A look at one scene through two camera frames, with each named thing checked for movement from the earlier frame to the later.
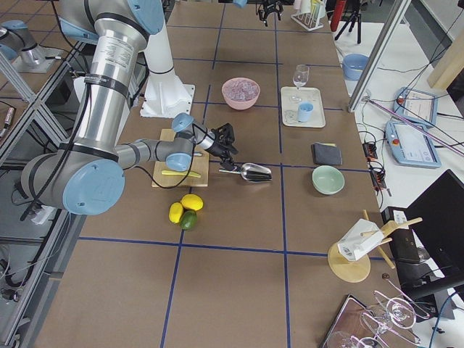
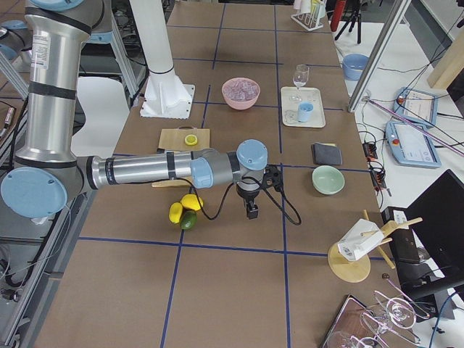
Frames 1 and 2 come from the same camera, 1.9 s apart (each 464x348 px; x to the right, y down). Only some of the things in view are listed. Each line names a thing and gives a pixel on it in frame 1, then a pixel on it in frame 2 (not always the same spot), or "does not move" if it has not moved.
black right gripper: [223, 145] to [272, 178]
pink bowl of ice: [241, 93] does not move
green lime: [188, 220] does not move
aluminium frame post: [388, 34] does not move
